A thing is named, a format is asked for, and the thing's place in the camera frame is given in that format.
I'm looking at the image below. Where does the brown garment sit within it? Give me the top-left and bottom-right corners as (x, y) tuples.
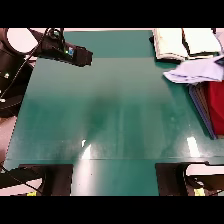
(194, 82), (214, 137)

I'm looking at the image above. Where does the pale lilac shirt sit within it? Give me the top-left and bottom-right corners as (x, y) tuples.
(162, 54), (224, 85)

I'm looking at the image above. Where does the black mounting plate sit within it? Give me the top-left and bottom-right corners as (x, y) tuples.
(155, 161), (212, 197)
(18, 163), (74, 197)

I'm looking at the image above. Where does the black cable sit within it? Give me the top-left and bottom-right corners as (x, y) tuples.
(0, 35), (46, 101)

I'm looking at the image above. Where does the red garment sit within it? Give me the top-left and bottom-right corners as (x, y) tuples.
(207, 80), (224, 136)

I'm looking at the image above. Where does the white folded garment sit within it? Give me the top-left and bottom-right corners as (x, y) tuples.
(152, 28), (190, 63)
(181, 28), (224, 58)

